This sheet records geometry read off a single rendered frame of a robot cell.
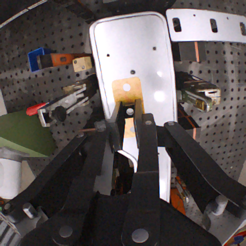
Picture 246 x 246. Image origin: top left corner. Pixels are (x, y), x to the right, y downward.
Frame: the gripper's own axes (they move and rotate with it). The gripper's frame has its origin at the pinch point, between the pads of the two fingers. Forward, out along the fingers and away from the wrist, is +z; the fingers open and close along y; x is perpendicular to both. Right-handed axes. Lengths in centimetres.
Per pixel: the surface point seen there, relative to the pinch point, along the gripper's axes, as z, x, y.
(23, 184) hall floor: 130, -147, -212
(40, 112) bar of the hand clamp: 7.4, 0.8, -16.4
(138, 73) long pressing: 28.7, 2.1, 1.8
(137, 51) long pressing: 28.7, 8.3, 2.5
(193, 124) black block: 32.6, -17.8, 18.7
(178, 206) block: 41, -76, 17
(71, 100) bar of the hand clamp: 17.9, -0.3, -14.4
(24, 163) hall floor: 130, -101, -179
